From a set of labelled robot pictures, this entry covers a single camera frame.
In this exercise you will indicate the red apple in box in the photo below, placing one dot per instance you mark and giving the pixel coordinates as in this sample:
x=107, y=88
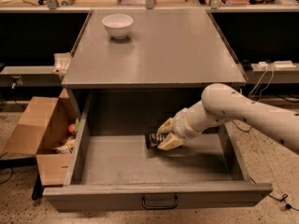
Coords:
x=72, y=128

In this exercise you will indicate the white ceramic bowl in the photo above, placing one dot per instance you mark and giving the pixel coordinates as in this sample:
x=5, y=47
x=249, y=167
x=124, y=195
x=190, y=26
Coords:
x=118, y=26

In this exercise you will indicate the grey open drawer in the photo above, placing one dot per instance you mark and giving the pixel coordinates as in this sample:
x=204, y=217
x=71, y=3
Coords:
x=112, y=169

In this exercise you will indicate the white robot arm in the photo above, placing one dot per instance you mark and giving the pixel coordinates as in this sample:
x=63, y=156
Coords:
x=220, y=104

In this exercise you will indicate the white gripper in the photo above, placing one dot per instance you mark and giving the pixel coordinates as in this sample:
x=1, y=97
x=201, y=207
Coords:
x=181, y=125

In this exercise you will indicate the white power strip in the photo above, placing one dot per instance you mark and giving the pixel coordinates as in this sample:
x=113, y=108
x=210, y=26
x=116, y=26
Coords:
x=278, y=64

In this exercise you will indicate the grey metal cabinet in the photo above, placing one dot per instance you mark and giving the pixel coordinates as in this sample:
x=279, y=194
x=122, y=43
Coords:
x=168, y=47

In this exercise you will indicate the black drawer handle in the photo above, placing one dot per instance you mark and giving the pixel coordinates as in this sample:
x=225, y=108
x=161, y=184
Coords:
x=159, y=204

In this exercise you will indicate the dark chocolate rxbar wrapper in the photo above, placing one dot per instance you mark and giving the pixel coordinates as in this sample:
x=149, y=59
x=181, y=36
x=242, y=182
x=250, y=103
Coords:
x=153, y=140

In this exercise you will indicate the brown cardboard box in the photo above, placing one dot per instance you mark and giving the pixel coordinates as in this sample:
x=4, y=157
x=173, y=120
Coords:
x=43, y=127

